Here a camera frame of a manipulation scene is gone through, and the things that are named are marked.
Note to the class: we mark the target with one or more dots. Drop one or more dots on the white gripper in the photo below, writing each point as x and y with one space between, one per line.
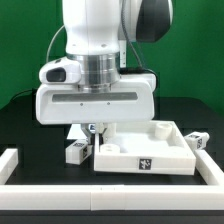
128 100

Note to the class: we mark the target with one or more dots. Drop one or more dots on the white square table top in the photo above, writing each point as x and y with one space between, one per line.
154 147

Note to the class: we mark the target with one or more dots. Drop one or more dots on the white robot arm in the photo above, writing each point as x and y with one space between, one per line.
88 85

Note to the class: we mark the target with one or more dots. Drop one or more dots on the paper sheet with tags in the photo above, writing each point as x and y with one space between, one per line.
75 131

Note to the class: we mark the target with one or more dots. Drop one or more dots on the white U-shaped fence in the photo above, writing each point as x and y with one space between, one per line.
209 196

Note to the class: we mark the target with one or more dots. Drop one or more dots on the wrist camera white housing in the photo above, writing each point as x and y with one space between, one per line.
60 71

